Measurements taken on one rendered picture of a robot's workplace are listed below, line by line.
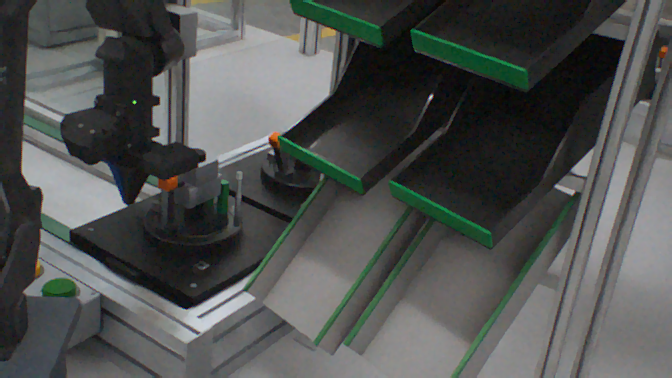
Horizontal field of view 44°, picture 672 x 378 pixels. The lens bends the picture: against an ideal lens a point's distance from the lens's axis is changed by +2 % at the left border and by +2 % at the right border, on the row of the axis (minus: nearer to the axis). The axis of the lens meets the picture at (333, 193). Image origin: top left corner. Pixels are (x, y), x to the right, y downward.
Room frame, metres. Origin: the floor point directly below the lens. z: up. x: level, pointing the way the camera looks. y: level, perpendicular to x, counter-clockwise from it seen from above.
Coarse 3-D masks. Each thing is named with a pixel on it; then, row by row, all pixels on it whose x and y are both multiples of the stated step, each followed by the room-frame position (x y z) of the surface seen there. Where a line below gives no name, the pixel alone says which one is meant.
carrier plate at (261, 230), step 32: (96, 224) 1.01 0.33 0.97; (128, 224) 1.02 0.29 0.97; (256, 224) 1.06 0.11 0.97; (288, 224) 1.07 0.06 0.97; (128, 256) 0.94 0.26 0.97; (160, 256) 0.95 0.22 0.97; (224, 256) 0.96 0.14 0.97; (256, 256) 0.97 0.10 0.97; (160, 288) 0.89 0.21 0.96; (192, 288) 0.88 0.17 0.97
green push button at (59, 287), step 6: (48, 282) 0.86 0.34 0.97; (54, 282) 0.86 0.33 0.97; (60, 282) 0.86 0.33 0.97; (66, 282) 0.86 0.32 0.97; (72, 282) 0.86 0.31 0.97; (42, 288) 0.84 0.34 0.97; (48, 288) 0.84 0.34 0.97; (54, 288) 0.84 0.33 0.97; (60, 288) 0.85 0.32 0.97; (66, 288) 0.85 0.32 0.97; (72, 288) 0.85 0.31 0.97; (48, 294) 0.83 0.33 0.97; (54, 294) 0.83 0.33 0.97; (60, 294) 0.83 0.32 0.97; (66, 294) 0.84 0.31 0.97; (72, 294) 0.84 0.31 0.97
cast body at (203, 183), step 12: (204, 156) 1.02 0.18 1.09; (204, 168) 1.01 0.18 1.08; (216, 168) 1.03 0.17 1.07; (192, 180) 1.00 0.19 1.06; (204, 180) 1.01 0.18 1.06; (216, 180) 1.03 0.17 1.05; (180, 192) 0.99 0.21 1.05; (192, 192) 0.99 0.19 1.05; (204, 192) 1.01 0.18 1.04; (216, 192) 1.03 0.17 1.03; (180, 204) 0.99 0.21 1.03; (192, 204) 0.99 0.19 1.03
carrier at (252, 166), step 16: (240, 160) 1.28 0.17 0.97; (256, 160) 1.28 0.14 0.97; (272, 160) 1.24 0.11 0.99; (288, 160) 1.26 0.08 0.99; (224, 176) 1.21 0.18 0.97; (256, 176) 1.22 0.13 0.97; (272, 176) 1.19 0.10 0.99; (288, 176) 1.18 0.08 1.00; (304, 176) 1.20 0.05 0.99; (320, 176) 1.21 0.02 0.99; (256, 192) 1.16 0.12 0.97; (272, 192) 1.17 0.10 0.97; (288, 192) 1.17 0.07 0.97; (304, 192) 1.17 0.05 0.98; (272, 208) 1.12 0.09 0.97; (288, 208) 1.12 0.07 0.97
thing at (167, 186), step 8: (176, 176) 0.98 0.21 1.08; (160, 184) 0.97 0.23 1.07; (168, 184) 0.97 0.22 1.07; (176, 184) 0.98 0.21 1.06; (184, 184) 1.00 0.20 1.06; (168, 192) 0.97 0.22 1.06; (168, 200) 0.97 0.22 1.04; (168, 208) 0.97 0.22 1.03; (168, 216) 0.97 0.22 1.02; (168, 224) 0.97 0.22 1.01
